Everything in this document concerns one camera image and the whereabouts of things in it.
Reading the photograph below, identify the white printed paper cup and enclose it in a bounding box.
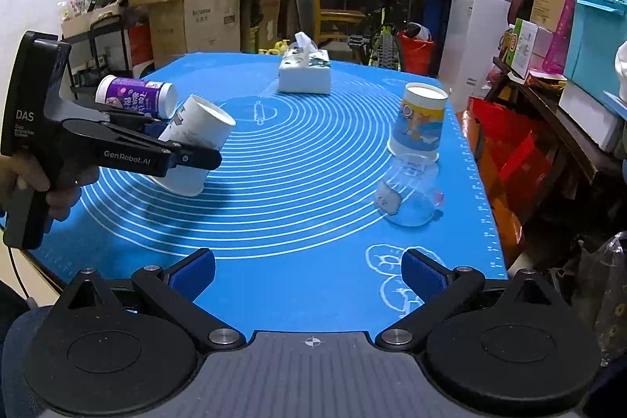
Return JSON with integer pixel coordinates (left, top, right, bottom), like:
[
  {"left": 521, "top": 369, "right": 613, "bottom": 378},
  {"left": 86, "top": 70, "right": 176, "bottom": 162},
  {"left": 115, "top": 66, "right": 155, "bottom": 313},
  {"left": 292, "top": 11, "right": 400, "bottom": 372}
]
[{"left": 151, "top": 94, "right": 236, "bottom": 197}]

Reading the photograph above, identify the yellow blue paper cup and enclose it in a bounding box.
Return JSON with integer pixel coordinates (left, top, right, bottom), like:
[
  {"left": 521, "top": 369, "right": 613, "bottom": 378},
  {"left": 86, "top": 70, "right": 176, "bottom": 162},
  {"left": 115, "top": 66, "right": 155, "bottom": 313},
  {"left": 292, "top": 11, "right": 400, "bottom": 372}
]
[{"left": 387, "top": 81, "right": 448, "bottom": 161}]

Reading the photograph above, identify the person's left hand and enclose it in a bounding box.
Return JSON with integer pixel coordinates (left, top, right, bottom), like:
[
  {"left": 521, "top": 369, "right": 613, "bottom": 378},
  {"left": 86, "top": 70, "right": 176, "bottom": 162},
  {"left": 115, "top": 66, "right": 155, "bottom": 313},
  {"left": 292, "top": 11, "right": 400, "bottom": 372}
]
[{"left": 1, "top": 154, "right": 100, "bottom": 222}]

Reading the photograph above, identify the purple white canister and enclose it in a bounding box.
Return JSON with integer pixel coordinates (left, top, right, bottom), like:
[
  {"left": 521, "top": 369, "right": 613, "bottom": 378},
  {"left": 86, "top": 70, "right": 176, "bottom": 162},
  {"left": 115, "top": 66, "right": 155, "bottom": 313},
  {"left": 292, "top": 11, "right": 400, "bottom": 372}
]
[{"left": 94, "top": 75, "right": 179, "bottom": 120}]

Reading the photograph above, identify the black metal shelf rack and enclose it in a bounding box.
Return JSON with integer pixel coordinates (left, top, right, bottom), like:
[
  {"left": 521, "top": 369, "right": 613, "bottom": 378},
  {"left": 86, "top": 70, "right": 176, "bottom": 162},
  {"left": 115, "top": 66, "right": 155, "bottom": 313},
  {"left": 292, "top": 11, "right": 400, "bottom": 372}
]
[{"left": 61, "top": 13, "right": 133, "bottom": 100}]

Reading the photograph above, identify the lower cardboard box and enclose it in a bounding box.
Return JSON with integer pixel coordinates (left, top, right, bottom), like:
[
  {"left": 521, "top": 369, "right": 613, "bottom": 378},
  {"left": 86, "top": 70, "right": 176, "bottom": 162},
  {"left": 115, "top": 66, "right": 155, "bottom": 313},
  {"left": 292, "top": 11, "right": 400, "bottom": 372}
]
[{"left": 149, "top": 0, "right": 241, "bottom": 69}]

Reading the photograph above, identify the white tissue box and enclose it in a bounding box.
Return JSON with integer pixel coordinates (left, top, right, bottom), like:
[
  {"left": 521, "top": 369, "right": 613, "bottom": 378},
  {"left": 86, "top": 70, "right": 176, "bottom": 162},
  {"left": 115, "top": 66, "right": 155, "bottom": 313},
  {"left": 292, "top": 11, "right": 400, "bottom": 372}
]
[{"left": 277, "top": 32, "right": 332, "bottom": 96}]

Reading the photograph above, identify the blue silicone baking mat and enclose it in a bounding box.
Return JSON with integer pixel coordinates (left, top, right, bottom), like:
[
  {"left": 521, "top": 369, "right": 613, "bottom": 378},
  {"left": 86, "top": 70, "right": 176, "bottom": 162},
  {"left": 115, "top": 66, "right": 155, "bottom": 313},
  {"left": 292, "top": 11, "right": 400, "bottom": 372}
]
[{"left": 30, "top": 53, "right": 507, "bottom": 333}]

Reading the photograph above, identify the wooden chair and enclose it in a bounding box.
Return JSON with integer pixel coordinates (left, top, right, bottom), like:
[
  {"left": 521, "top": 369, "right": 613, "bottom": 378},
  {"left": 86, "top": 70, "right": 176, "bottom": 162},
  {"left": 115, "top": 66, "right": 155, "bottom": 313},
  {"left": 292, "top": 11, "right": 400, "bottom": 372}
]
[{"left": 312, "top": 0, "right": 366, "bottom": 45}]

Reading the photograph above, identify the green black bicycle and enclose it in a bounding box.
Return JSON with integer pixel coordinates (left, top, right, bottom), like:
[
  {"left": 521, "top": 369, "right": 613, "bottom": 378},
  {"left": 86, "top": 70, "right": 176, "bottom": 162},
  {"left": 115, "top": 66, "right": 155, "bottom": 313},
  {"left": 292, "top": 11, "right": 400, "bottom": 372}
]
[{"left": 348, "top": 0, "right": 433, "bottom": 72}]

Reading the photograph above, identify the red plastic bucket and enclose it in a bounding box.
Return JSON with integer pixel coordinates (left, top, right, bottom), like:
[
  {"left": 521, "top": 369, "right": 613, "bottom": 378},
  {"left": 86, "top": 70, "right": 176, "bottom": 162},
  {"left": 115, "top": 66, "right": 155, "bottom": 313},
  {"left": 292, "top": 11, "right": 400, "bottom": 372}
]
[{"left": 399, "top": 32, "right": 436, "bottom": 76}]

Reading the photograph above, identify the white green product box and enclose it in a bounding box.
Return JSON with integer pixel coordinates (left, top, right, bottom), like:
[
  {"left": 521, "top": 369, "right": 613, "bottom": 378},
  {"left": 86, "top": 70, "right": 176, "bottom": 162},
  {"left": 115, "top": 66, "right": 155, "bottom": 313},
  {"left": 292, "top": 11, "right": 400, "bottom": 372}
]
[{"left": 506, "top": 18, "right": 538, "bottom": 78}]

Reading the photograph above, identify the white chest freezer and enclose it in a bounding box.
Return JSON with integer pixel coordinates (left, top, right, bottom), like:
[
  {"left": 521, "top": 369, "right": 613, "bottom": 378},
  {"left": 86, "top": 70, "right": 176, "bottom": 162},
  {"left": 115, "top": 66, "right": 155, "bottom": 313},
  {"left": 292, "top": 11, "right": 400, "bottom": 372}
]
[{"left": 438, "top": 0, "right": 512, "bottom": 112}]

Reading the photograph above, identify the teal plastic storage bin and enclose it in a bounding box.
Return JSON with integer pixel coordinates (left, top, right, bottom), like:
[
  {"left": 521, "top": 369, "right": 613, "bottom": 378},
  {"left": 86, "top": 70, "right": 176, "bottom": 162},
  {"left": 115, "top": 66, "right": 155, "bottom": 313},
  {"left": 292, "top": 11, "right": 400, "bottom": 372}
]
[{"left": 563, "top": 0, "right": 626, "bottom": 102}]

